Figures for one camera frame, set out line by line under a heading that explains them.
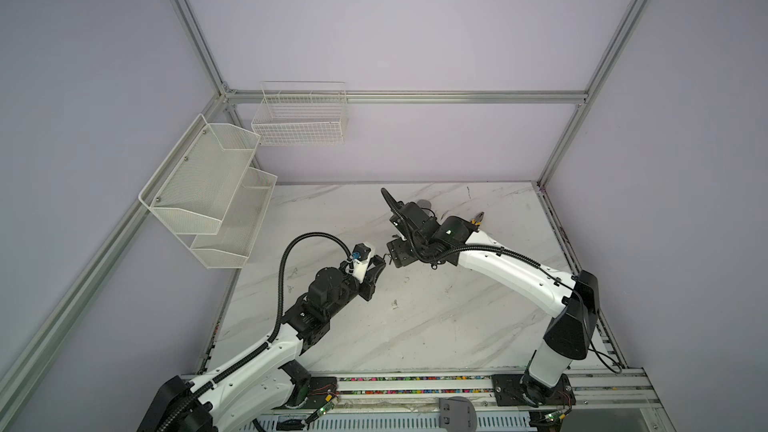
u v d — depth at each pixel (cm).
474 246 51
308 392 73
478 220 108
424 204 111
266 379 60
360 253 65
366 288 69
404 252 67
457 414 70
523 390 65
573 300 43
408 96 93
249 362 48
